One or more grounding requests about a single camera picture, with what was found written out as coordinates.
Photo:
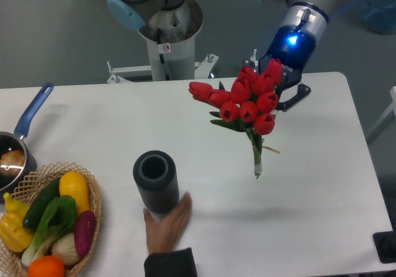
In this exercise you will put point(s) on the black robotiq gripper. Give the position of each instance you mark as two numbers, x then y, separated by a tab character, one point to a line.
293	49

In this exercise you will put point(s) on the red tulip bouquet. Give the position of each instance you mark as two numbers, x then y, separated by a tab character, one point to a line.
248	107

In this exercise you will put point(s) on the dark grey ribbed vase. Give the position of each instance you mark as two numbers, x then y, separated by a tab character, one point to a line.
155	175

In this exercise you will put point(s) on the dark sleeved forearm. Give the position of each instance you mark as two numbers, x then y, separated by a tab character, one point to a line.
179	263

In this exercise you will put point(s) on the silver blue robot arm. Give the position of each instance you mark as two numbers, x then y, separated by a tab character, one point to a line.
311	16

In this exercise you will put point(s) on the person's hand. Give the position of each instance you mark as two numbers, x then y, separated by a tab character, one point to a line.
163	236

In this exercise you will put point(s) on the blue plastic bag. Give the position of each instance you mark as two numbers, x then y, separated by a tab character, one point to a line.
379	15

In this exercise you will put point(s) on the black device at table edge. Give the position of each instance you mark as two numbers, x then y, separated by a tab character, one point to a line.
385	246

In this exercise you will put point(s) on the yellow squash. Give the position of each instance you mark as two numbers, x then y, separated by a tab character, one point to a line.
75	185

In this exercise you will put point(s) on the purple sweet potato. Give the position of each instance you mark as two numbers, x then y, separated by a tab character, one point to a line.
84	231

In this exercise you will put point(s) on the green bok choy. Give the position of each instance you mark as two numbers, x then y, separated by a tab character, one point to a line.
58	219

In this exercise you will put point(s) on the beige onion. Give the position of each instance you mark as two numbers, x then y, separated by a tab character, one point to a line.
64	248

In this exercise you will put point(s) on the bread roll in saucepan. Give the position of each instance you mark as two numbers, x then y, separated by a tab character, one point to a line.
12	162

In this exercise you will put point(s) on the green cucumber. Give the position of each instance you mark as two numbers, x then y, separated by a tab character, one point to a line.
36	210

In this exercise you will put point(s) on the orange fruit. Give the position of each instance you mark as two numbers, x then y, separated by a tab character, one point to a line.
49	265

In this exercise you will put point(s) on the yellow bell pepper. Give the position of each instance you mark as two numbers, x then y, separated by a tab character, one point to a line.
14	236

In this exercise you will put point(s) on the woven wicker basket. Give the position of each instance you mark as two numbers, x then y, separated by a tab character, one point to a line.
28	189

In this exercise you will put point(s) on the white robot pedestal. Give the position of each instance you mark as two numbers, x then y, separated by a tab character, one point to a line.
170	37

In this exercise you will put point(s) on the white frame at right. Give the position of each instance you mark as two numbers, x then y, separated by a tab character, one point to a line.
383	121

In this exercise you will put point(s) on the blue handled saucepan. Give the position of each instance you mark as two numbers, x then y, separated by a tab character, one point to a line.
15	140

